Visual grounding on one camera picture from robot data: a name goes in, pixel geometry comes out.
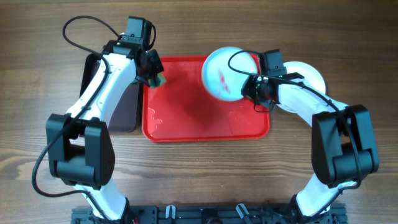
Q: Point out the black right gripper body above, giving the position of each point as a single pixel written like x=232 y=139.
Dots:
x=253 y=90

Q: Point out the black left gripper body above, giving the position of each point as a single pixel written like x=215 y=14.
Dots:
x=155 y=66

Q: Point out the red plastic tray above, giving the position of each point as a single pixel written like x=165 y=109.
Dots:
x=182 y=110

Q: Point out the green yellow sponge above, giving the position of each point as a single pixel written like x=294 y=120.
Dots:
x=157 y=81

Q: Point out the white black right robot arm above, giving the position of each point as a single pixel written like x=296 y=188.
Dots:
x=344 y=149

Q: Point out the white ceramic plate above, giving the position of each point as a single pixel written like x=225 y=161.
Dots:
x=311 y=77

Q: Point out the dark brown tray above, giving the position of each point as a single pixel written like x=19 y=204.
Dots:
x=128 y=113

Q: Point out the light blue ceramic plate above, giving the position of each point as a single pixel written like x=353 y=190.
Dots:
x=219 y=80

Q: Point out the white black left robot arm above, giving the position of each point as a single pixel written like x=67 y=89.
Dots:
x=79 y=146

